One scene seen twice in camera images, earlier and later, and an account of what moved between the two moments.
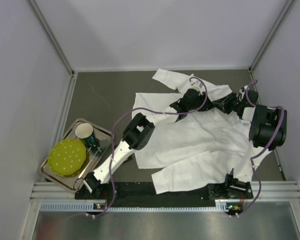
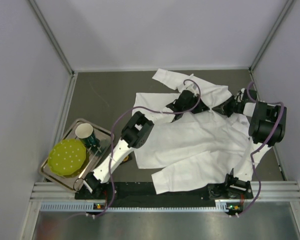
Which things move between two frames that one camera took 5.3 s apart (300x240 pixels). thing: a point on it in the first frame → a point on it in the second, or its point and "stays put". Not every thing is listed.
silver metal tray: (74, 156) stays put
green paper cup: (85, 132) stays put
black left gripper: (178, 107) → (198, 105)
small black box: (129, 158) stays put
